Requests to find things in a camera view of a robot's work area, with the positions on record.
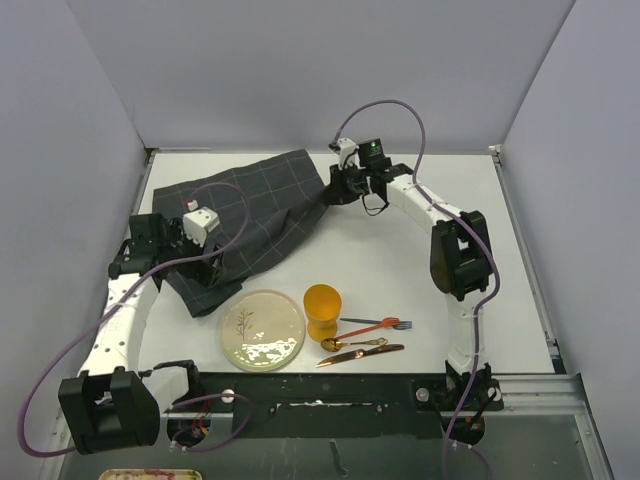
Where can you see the gold metal spoon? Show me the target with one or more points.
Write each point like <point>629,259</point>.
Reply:
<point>336,345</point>

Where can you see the orange plastic fork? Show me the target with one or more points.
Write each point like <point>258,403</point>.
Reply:
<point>367,327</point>

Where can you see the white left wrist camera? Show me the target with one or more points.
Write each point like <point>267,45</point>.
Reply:
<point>198,222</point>

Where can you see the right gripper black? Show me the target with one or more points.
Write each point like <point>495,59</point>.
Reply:
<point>338,195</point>

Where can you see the blue plastic fork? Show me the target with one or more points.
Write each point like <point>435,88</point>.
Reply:
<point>404,325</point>

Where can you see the beige plate with plant motif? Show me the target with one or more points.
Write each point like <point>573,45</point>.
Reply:
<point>262,331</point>

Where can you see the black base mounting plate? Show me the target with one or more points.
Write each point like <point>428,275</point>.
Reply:
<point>340,405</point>

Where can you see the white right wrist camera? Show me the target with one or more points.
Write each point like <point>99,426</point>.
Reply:
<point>347,151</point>

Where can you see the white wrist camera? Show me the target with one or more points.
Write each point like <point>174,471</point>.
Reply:
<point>198,222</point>
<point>347,151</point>

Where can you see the copper metal knife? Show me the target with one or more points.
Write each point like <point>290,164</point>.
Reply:
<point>358,354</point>

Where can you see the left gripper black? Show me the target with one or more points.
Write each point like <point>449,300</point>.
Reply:
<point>201,272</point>

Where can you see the orange plastic cup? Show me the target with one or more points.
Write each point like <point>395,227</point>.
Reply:
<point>322,304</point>

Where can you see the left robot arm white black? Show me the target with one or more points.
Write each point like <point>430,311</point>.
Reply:
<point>111,404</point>

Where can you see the dark grey checked cloth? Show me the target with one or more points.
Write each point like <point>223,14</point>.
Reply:
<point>284,199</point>

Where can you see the floral tray edge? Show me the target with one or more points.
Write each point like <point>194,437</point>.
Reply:
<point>150,474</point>

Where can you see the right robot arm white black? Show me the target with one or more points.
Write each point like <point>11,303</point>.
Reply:
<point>461,263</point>

